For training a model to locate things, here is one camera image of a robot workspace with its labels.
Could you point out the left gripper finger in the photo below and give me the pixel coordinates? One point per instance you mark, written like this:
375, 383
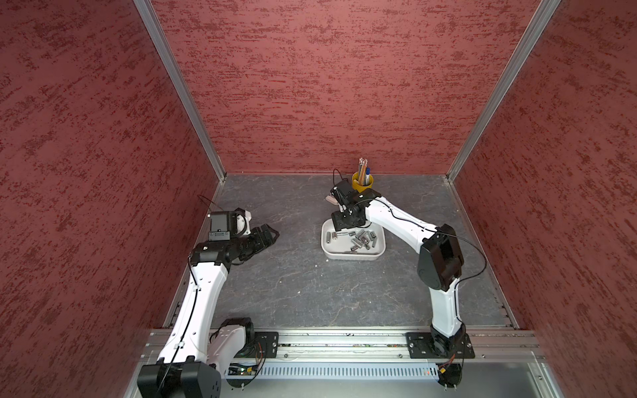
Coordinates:
265, 233
258, 245

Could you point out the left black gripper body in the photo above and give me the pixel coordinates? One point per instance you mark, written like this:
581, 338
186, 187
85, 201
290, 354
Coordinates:
246, 244

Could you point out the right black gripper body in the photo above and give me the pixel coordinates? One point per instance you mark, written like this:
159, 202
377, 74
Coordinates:
346, 220

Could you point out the white plastic storage box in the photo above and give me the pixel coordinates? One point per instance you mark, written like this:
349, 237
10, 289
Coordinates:
339, 249

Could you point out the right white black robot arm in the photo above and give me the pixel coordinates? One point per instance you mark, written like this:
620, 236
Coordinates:
440, 259

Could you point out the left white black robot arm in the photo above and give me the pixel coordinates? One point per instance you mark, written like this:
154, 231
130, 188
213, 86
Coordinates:
192, 364

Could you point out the yellow pen holder cup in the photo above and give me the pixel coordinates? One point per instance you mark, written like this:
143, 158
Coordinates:
357, 187

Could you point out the pens in yellow cup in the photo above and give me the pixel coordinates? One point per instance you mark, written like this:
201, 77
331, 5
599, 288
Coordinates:
363, 171

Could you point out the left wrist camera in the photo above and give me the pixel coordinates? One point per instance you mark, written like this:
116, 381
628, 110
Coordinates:
225, 226

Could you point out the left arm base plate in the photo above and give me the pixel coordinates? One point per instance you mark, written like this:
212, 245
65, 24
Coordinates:
263, 345

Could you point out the aluminium front rail frame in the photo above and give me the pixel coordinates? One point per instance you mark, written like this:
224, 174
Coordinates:
375, 362

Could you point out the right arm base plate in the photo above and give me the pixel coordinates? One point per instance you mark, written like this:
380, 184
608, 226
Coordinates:
436, 346

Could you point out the left aluminium corner post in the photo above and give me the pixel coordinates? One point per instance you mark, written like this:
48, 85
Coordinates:
152, 24

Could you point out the aluminium corner post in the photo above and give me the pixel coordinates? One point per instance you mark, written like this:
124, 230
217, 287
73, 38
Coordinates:
532, 33
152, 24

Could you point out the right aluminium corner post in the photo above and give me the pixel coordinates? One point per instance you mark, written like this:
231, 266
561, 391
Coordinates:
532, 33

